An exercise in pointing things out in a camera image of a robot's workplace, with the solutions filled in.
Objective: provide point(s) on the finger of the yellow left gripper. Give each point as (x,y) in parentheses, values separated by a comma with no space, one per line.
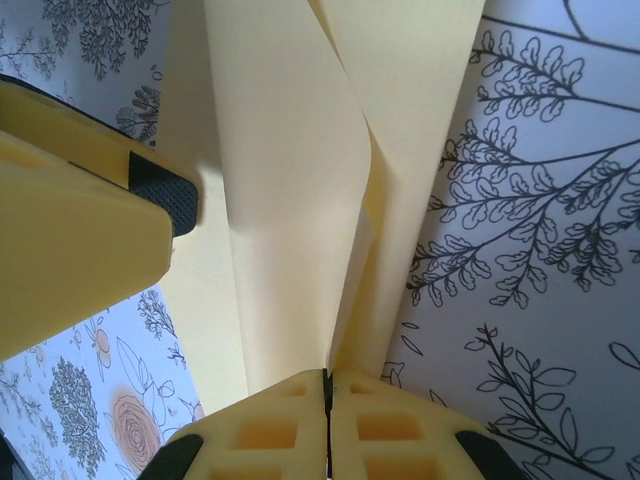
(75,225)

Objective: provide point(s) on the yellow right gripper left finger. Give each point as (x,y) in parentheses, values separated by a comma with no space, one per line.
(310,400)

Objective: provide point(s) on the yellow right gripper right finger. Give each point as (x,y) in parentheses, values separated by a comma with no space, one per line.
(345,410)

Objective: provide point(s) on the floral patterned table cover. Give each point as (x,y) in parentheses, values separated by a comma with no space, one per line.
(550,250)

